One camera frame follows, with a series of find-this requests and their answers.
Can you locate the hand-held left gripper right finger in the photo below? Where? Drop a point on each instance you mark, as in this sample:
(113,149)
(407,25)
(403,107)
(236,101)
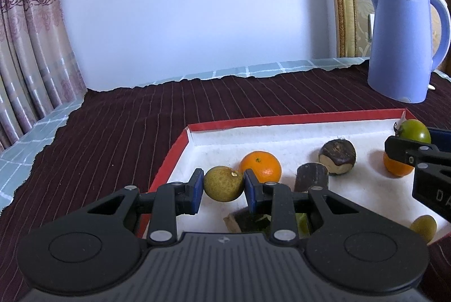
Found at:
(250,191)

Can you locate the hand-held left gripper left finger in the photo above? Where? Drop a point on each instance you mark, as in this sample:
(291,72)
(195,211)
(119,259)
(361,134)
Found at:
(197,191)

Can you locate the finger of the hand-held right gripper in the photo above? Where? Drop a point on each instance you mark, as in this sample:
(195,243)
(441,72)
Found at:
(400,148)
(440,138)

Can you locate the orange mandarin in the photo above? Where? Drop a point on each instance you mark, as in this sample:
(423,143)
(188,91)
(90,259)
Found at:
(262,164)
(396,168)

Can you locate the speckled longan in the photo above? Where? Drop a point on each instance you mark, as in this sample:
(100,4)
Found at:
(222,184)

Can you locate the dark sugarcane piece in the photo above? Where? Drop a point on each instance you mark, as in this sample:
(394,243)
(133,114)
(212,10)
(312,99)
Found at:
(312,177)
(246,220)

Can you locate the yellow longan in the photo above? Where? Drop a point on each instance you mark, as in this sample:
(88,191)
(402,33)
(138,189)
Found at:
(424,227)

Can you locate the red cardboard tray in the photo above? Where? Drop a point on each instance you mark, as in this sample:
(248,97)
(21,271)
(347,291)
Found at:
(218,143)

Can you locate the brown water chestnut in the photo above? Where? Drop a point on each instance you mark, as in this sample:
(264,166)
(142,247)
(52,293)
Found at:
(337,155)

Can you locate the blue electric kettle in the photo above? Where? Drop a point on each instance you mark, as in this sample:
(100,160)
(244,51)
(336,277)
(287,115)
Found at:
(401,48)

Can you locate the maroon striped cloth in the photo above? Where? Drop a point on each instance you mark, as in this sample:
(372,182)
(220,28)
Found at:
(116,132)

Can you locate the pink patterned curtain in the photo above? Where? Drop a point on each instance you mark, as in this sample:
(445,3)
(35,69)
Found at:
(31,41)

